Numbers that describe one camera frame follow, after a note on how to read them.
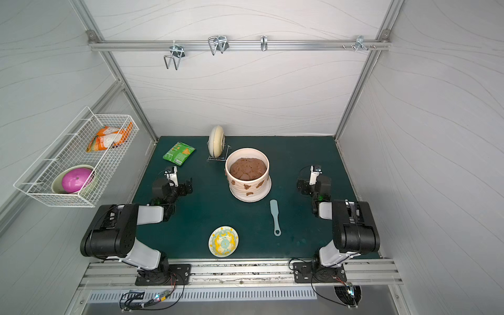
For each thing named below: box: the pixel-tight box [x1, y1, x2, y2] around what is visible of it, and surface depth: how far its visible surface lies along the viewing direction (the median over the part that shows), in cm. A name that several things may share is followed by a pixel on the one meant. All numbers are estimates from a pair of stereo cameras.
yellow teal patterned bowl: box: [208, 225, 240, 258], surface depth 82 cm
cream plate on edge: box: [208, 125, 226, 159], surface depth 98 cm
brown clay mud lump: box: [229, 157, 268, 181], surface depth 95 cm
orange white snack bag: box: [86, 121, 134, 153], surface depth 73 cm
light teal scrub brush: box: [269, 199, 282, 237], surface depth 90 cm
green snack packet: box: [162, 141, 196, 167], surface depth 113 cm
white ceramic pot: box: [225, 147, 273, 203], surface depth 93 cm
